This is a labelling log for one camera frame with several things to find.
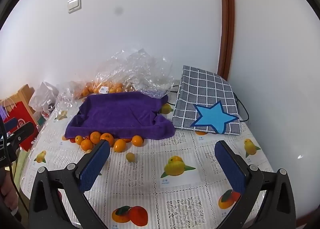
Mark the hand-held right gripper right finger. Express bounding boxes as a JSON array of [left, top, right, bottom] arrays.
[[214, 140, 297, 229]]

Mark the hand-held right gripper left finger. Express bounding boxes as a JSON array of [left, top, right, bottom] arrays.
[[28, 140, 118, 229]]

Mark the oval orange kumquat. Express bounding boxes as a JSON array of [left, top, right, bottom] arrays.
[[114, 139, 127, 153]]

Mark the purple towel-lined tray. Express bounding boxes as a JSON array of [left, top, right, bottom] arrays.
[[64, 91, 176, 141]]

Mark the red paper bag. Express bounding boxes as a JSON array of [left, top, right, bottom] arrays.
[[0, 97, 39, 152]]

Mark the white plastic bag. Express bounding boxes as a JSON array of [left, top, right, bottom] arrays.
[[28, 82, 59, 117]]

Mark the small clear plastic bag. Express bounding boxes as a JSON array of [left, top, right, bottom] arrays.
[[54, 80, 87, 121]]

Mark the fruit print lace tablecloth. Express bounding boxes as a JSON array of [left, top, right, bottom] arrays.
[[19, 79, 275, 229]]

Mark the heap of bagged mandarins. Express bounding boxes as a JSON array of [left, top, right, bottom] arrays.
[[75, 82, 137, 100]]

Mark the grey checkered pouch blue star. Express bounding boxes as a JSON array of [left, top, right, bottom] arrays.
[[171, 65, 242, 135]]

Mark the large clear plastic bag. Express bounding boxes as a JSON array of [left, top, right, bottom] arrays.
[[84, 49, 175, 99]]

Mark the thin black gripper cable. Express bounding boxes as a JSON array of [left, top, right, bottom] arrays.
[[0, 117, 28, 214]]

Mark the white wall light switch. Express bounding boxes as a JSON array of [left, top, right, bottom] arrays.
[[67, 0, 82, 14]]

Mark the brown wooden door frame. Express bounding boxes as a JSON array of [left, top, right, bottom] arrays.
[[217, 0, 235, 80]]

